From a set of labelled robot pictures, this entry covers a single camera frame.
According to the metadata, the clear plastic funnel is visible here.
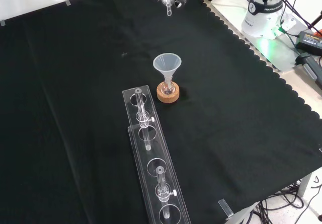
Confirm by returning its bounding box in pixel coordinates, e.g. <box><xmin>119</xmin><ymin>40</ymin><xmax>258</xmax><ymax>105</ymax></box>
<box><xmin>152</xmin><ymin>53</ymin><xmax>182</xmax><ymax>84</ymax></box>

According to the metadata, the small round-bottom glass flask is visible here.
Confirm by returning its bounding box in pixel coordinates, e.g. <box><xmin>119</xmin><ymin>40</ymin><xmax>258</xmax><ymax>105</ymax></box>
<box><xmin>160</xmin><ymin>78</ymin><xmax>176</xmax><ymax>96</ymax></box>

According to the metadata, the clear acrylic funnel stand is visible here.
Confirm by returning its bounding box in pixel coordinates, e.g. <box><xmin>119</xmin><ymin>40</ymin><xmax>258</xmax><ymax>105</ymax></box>
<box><xmin>122</xmin><ymin>85</ymin><xmax>192</xmax><ymax>224</ymax></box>

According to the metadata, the black power adapter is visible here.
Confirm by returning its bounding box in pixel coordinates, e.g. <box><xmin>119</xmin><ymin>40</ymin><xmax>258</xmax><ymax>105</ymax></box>
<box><xmin>294</xmin><ymin>30</ymin><xmax>322</xmax><ymax>56</ymax></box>

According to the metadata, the black cloth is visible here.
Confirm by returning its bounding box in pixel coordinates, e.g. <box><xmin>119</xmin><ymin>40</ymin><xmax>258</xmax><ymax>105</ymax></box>
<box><xmin>0</xmin><ymin>0</ymin><xmax>322</xmax><ymax>224</ymax></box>

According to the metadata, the grey table leg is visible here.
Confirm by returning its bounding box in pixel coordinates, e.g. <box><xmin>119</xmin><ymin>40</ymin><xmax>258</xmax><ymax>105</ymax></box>
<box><xmin>298</xmin><ymin>171</ymin><xmax>314</xmax><ymax>197</ymax></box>

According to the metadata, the cork ring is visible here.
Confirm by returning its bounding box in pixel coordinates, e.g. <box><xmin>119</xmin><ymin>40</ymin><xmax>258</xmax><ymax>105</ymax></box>
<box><xmin>156</xmin><ymin>82</ymin><xmax>181</xmax><ymax>104</ymax></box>

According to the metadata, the grey metal base plate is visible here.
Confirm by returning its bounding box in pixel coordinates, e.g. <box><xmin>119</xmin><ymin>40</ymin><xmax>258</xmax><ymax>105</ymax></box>
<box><xmin>210</xmin><ymin>0</ymin><xmax>312</xmax><ymax>72</ymax></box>

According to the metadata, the green cable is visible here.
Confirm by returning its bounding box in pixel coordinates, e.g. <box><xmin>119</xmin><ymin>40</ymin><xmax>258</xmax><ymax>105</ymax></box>
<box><xmin>278</xmin><ymin>24</ymin><xmax>300</xmax><ymax>49</ymax></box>

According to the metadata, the black and grey clamp handle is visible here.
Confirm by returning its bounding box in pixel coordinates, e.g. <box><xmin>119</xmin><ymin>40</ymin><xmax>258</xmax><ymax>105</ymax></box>
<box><xmin>295</xmin><ymin>52</ymin><xmax>322</xmax><ymax>90</ymax></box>

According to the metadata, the bundle of black floor cables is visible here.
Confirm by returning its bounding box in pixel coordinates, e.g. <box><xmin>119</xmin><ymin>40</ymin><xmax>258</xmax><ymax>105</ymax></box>
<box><xmin>248</xmin><ymin>180</ymin><xmax>322</xmax><ymax>224</ymax></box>

